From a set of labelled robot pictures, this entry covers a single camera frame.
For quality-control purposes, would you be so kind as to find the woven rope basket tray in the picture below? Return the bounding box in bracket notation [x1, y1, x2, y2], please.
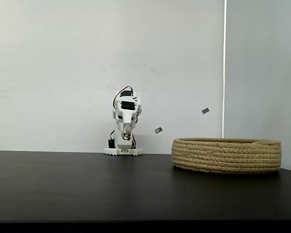
[171, 137, 282, 174]

